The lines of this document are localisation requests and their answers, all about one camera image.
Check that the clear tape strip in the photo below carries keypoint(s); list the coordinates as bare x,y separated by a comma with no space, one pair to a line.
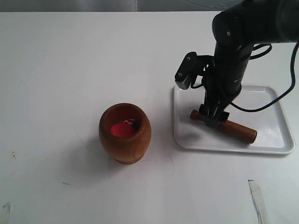
258,201
5,213

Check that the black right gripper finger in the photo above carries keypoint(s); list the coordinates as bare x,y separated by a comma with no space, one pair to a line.
214,122

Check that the clear tape strip left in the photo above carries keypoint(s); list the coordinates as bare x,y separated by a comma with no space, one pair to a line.
5,213

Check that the brown wooden pestle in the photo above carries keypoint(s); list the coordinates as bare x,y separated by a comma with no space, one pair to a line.
238,131

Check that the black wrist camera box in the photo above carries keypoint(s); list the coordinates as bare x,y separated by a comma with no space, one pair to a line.
193,71

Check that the white plastic tray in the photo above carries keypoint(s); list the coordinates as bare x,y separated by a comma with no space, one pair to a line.
273,131

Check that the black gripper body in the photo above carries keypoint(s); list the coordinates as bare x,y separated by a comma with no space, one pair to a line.
223,81

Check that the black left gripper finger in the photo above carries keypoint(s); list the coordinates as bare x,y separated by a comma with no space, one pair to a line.
204,111

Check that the clear tape strip right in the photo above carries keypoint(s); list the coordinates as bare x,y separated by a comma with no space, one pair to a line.
258,201

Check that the red object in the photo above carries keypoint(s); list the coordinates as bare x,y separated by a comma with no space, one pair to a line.
122,130

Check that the wooden mortar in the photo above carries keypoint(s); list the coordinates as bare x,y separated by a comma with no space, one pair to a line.
127,150

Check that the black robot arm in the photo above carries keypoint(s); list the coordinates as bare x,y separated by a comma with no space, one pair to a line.
238,31

